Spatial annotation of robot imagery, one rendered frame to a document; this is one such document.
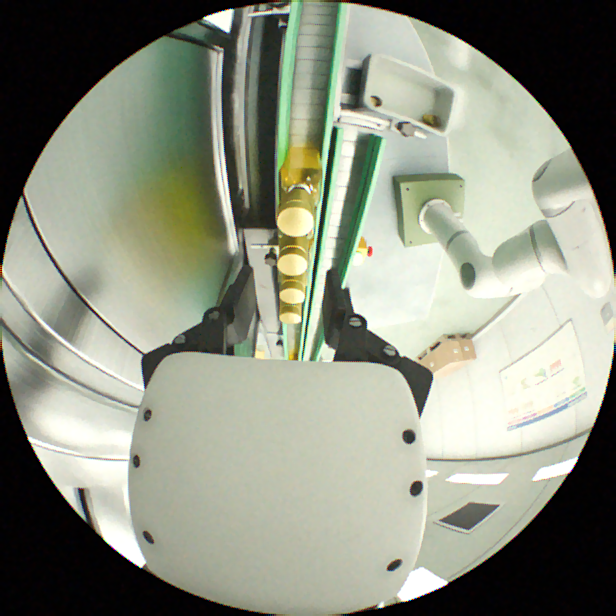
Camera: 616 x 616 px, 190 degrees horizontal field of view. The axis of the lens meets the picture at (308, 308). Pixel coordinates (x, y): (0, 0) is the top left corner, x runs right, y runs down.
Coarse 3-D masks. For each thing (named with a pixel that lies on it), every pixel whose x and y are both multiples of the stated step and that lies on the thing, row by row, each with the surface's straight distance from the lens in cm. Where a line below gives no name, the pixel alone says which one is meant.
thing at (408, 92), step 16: (384, 64) 58; (400, 64) 56; (368, 80) 51; (384, 80) 60; (400, 80) 61; (416, 80) 63; (432, 80) 60; (368, 96) 50; (384, 96) 59; (400, 96) 60; (416, 96) 62; (432, 96) 65; (448, 96) 62; (384, 112) 51; (400, 112) 60; (416, 112) 62; (432, 112) 64; (448, 112) 60; (432, 128) 56; (448, 128) 58
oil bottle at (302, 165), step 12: (288, 156) 34; (300, 156) 34; (312, 156) 34; (288, 168) 26; (300, 168) 26; (312, 168) 26; (288, 180) 25; (300, 180) 25; (312, 180) 25; (312, 192) 25
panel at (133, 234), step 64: (128, 64) 21; (192, 64) 29; (64, 128) 16; (128, 128) 19; (192, 128) 27; (64, 192) 15; (128, 192) 18; (192, 192) 27; (64, 256) 14; (128, 256) 18; (192, 256) 26; (64, 320) 14; (128, 320) 18; (192, 320) 27; (128, 384) 18
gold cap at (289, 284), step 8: (304, 272) 28; (288, 280) 26; (296, 280) 26; (304, 280) 28; (280, 288) 27; (288, 288) 26; (296, 288) 26; (304, 288) 27; (280, 296) 27; (288, 296) 27; (296, 296) 27; (304, 296) 27
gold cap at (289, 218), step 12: (288, 192) 22; (300, 192) 21; (288, 204) 19; (300, 204) 19; (312, 204) 21; (288, 216) 19; (300, 216) 19; (312, 216) 19; (288, 228) 19; (300, 228) 19
